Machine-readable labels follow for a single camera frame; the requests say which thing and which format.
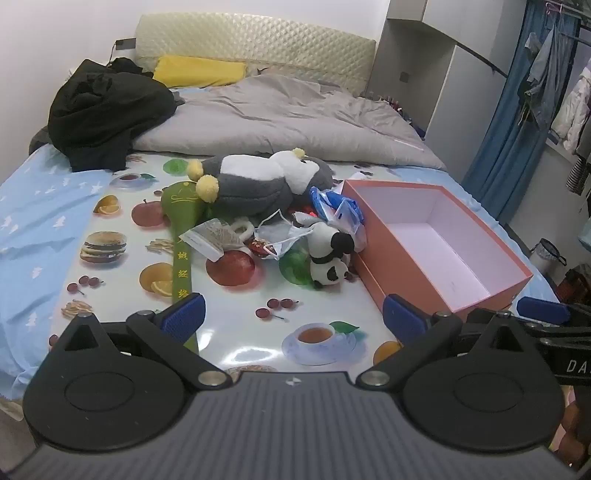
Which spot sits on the clear plastic bag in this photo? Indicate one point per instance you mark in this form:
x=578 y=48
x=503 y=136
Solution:
x=207 y=237

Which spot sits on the blue curtain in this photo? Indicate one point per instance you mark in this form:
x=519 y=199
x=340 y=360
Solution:
x=498 y=161

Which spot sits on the pink cardboard box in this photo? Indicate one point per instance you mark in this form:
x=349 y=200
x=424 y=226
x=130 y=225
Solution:
x=415 y=277

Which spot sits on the grey duvet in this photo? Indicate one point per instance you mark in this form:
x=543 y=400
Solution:
x=286 y=120

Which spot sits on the grey white penguin plush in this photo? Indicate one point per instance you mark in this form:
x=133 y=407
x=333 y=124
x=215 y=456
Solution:
x=249 y=184

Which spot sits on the hanging white jacket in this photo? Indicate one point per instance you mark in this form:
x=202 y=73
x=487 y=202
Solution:
x=572 y=110

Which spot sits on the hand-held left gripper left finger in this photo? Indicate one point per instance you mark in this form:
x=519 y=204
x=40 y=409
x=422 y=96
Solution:
x=184 y=316

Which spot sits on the fruit print tablecloth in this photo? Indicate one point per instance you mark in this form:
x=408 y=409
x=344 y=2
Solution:
x=231 y=295

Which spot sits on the light blue face mask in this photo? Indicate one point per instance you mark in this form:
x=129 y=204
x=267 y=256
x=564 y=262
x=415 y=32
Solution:
x=277 y=235

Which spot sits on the yellow pillow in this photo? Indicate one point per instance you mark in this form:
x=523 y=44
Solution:
x=198 y=71

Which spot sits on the blue plastic packet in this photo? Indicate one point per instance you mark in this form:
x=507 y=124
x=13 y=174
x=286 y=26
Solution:
x=341 y=212

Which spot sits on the hanging striped garment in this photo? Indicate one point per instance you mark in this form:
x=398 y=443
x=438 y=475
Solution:
x=579 y=175

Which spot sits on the hanging denim garment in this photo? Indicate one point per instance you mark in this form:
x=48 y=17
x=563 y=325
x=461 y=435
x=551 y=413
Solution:
x=545 y=78

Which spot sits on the small trash bin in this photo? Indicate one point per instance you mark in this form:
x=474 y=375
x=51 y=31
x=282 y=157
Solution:
x=547 y=256

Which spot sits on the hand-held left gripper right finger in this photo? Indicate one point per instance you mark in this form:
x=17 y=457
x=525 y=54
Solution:
x=404 y=318

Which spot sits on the row of small bottles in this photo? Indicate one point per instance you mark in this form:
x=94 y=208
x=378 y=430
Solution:
x=401 y=108

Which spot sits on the small red snack packet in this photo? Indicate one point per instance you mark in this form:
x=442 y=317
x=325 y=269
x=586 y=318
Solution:
x=259 y=247

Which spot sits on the black wall charger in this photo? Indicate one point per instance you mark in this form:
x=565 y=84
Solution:
x=124 y=44

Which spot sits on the red foil packet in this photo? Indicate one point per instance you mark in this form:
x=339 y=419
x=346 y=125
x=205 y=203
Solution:
x=304 y=215

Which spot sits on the black clothing pile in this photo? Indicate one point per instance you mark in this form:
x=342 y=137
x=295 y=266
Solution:
x=106 y=110

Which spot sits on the cream quilted headboard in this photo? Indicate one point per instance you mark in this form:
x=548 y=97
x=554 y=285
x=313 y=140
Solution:
x=258 y=41

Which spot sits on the white wardrobe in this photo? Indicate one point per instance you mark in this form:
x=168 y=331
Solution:
x=461 y=92

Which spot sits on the panda plush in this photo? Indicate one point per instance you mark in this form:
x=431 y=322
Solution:
x=323 y=240

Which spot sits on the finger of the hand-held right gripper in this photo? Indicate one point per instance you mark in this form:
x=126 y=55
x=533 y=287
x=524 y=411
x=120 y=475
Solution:
x=542 y=310

